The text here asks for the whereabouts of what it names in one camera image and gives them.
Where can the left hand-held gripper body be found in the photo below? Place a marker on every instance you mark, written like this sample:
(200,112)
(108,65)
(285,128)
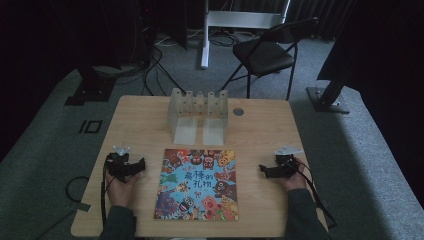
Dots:
(118,165)

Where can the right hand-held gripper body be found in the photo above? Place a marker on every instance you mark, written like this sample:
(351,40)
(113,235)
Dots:
(286,166)

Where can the colourful picture book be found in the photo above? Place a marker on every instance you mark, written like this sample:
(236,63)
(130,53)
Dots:
(196,186)

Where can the clear acrylic book rack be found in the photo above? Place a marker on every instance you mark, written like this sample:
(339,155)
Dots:
(186,110)

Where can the person's right hand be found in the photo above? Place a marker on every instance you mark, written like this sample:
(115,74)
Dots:
(296,182)

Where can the person's left hand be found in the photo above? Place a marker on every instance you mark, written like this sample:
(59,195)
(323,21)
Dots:
(120,193)

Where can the grey tape piece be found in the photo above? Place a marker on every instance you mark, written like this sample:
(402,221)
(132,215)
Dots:
(80,206)

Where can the grey round table grommet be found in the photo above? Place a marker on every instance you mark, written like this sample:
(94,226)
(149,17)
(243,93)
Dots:
(238,111)

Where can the black stand with flat base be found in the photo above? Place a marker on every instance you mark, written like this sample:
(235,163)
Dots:
(91,88)

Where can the black folding chair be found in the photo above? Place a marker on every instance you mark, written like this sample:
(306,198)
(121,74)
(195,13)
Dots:
(263,56)

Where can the white metal stand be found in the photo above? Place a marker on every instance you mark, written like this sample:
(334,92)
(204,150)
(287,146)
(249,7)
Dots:
(206,40)

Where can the black slanted stand with base plate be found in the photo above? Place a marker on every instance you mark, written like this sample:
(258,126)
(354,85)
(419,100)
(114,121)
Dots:
(328,98)

